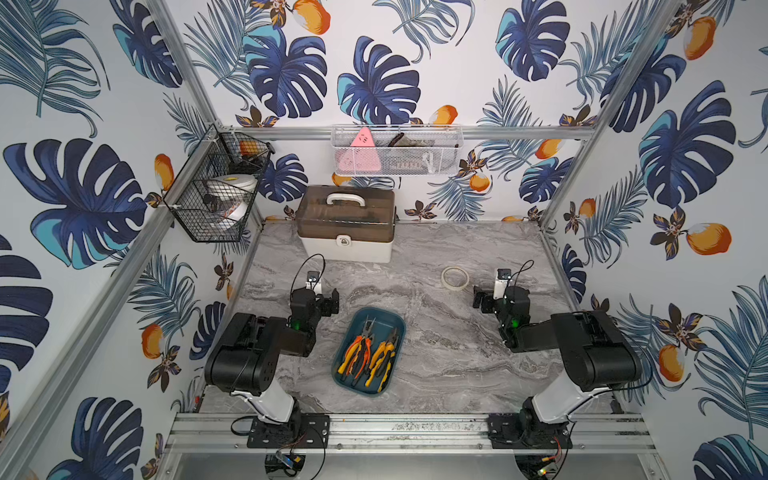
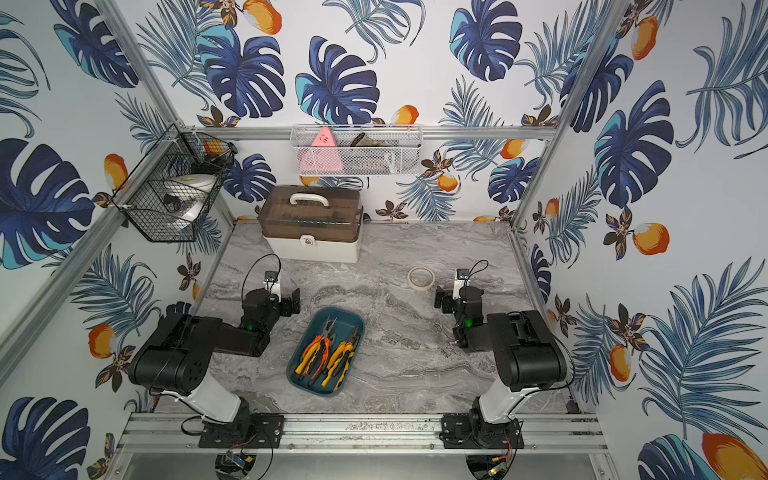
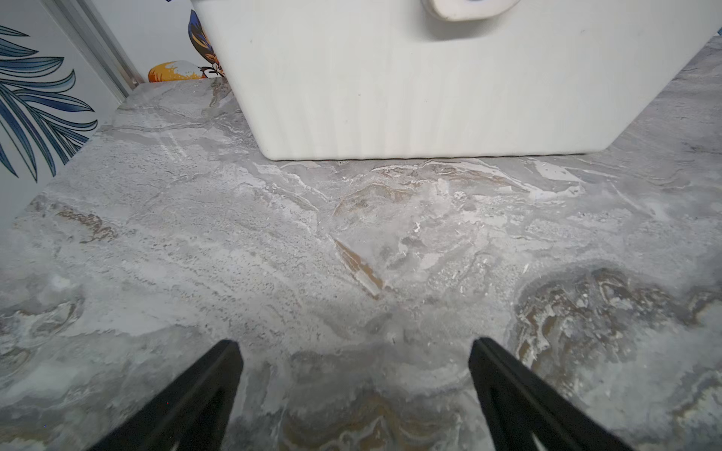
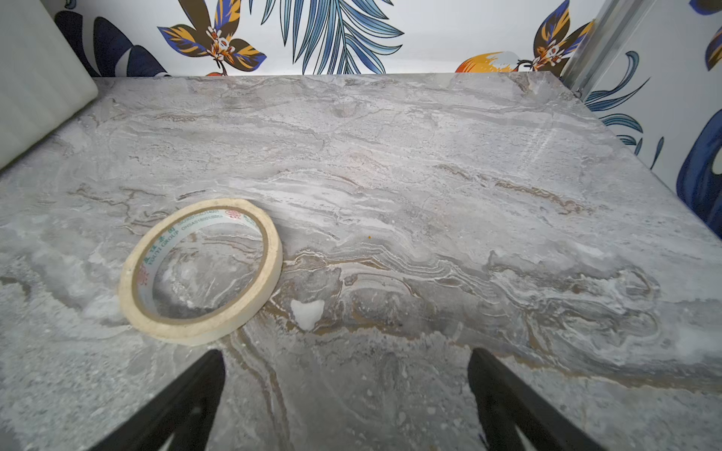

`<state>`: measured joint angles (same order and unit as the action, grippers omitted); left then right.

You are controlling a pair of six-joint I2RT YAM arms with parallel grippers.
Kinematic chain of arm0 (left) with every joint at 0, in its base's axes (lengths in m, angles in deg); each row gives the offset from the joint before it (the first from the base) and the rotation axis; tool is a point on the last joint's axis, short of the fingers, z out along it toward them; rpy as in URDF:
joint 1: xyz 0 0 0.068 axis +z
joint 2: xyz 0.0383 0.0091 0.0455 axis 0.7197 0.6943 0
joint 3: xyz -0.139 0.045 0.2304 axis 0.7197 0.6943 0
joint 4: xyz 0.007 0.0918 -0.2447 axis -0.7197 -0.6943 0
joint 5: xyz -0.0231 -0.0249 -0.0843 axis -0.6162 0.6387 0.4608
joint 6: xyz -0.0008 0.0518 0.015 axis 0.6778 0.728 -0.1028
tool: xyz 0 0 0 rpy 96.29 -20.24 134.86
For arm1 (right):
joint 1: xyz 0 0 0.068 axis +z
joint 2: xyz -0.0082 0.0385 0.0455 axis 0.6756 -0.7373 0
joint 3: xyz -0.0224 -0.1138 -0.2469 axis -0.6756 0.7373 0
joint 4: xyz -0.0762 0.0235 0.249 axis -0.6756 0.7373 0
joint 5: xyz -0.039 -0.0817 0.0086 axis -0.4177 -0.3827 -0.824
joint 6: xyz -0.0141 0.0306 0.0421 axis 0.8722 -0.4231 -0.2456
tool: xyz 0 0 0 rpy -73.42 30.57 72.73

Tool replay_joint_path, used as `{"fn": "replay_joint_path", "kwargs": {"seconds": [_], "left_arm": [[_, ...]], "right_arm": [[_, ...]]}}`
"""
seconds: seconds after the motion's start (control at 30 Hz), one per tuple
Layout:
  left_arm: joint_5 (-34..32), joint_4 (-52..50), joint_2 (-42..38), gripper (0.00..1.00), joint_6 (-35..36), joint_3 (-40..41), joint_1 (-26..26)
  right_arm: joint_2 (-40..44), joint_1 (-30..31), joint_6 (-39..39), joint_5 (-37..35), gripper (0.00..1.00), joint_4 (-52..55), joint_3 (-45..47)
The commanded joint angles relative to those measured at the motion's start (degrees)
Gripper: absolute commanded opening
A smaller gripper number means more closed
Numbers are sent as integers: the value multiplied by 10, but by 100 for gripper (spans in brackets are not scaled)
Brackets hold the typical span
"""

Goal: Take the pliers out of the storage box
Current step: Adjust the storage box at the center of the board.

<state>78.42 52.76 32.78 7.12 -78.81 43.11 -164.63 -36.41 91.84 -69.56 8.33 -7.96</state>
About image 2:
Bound teal plastic storage tray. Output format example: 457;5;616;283
286;307;366;397

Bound yellow combination pliers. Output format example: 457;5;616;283
321;328;360;391

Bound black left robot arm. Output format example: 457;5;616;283
128;288;301;424

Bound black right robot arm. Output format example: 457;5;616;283
434;286;568;426

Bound white masking tape roll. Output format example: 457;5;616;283
406;266;436;292

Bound brown and white toolbox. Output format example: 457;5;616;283
258;185;363;263

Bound white item in black basket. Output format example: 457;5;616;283
163;174;216;230

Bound pink triangle item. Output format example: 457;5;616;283
298;127;344;176

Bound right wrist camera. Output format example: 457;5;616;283
452;268;470;300

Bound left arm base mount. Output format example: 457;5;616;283
198;412;285;450

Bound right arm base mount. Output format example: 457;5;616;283
438;410;524;450

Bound black wire wall basket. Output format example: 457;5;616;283
111;124;237;243

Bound white wire wall basket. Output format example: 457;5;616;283
290;124;423;177

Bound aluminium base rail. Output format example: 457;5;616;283
117;411;610;455

